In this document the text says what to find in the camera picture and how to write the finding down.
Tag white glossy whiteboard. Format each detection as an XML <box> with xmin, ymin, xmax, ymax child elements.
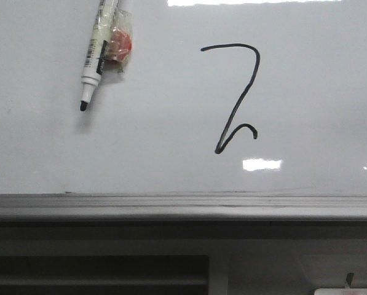
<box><xmin>0</xmin><ymin>1</ymin><xmax>367</xmax><ymax>195</ymax></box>

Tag red magnet taped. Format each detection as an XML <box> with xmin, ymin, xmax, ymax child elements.
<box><xmin>105</xmin><ymin>8</ymin><xmax>133</xmax><ymax>73</ymax></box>

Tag white dry-erase marker black tip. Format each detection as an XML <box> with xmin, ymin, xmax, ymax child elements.
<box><xmin>80</xmin><ymin>1</ymin><xmax>119</xmax><ymax>112</ymax></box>

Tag small white box red label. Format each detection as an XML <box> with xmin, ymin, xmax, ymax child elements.
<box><xmin>314</xmin><ymin>288</ymin><xmax>367</xmax><ymax>295</ymax></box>

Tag grey aluminium whiteboard tray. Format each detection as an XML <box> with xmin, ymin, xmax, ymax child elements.
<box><xmin>0</xmin><ymin>193</ymin><xmax>367</xmax><ymax>223</ymax></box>

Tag small dark metal clip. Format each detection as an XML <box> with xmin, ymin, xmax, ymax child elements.
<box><xmin>344</xmin><ymin>272</ymin><xmax>355</xmax><ymax>289</ymax></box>

